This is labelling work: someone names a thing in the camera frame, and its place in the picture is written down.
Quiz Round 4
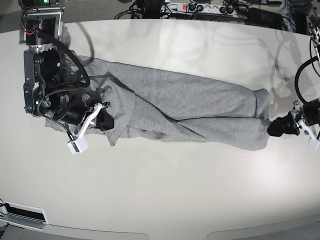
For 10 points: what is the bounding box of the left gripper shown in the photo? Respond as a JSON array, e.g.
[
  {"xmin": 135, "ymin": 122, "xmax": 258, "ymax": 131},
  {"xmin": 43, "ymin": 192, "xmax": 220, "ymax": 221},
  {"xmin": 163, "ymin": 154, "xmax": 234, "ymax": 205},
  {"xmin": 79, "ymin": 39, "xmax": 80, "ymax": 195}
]
[{"xmin": 267, "ymin": 98, "xmax": 320, "ymax": 137}]

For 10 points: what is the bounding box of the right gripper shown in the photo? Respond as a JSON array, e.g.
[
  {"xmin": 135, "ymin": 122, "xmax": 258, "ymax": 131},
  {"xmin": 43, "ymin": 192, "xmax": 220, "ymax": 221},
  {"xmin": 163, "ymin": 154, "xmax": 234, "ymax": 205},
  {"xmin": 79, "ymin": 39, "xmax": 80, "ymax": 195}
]
[{"xmin": 47, "ymin": 92, "xmax": 115, "ymax": 132}]

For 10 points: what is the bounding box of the grey t-shirt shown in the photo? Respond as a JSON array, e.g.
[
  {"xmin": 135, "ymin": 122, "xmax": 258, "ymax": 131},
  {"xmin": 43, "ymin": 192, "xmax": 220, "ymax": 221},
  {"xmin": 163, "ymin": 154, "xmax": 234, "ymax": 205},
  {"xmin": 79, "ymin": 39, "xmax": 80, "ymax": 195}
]
[{"xmin": 44, "ymin": 56, "xmax": 271, "ymax": 152}]

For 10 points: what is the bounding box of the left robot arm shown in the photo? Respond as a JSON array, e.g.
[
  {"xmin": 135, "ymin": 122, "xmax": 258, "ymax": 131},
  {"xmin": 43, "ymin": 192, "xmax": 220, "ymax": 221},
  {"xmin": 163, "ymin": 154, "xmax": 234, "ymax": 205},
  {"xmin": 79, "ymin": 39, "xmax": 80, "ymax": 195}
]
[{"xmin": 267, "ymin": 0, "xmax": 320, "ymax": 141}]

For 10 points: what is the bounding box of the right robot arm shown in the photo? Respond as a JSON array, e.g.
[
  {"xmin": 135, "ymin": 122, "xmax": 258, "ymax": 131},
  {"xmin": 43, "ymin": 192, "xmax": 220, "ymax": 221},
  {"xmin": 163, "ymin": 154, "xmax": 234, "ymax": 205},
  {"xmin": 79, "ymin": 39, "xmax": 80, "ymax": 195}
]
[{"xmin": 18, "ymin": 0, "xmax": 115, "ymax": 135}]

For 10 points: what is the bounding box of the black power adapter brick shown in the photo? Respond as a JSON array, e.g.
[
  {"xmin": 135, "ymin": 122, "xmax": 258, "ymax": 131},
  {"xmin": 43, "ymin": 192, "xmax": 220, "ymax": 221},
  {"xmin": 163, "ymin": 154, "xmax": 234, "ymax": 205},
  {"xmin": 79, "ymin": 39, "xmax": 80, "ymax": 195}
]
[{"xmin": 247, "ymin": 8, "xmax": 283, "ymax": 28}]

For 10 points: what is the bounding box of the white power strip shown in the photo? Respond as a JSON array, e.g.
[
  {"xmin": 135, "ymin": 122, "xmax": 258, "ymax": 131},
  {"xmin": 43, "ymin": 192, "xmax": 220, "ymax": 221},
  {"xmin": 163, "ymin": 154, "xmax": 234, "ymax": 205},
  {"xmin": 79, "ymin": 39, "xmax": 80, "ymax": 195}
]
[{"xmin": 160, "ymin": 1, "xmax": 249, "ymax": 19}]

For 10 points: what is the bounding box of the black corrugated cable hose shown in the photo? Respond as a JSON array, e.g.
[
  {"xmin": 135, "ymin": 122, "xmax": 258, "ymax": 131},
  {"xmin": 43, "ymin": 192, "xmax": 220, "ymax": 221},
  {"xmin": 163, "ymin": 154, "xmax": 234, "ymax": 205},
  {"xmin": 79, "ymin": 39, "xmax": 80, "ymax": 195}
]
[{"xmin": 49, "ymin": 37, "xmax": 91, "ymax": 88}]

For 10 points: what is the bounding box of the white cable grommet box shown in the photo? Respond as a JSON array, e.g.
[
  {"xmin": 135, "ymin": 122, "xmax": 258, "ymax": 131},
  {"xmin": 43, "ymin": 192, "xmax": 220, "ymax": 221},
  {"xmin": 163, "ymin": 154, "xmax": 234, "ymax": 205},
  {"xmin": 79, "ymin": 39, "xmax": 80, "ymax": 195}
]
[{"xmin": 0, "ymin": 200, "xmax": 49, "ymax": 231}]

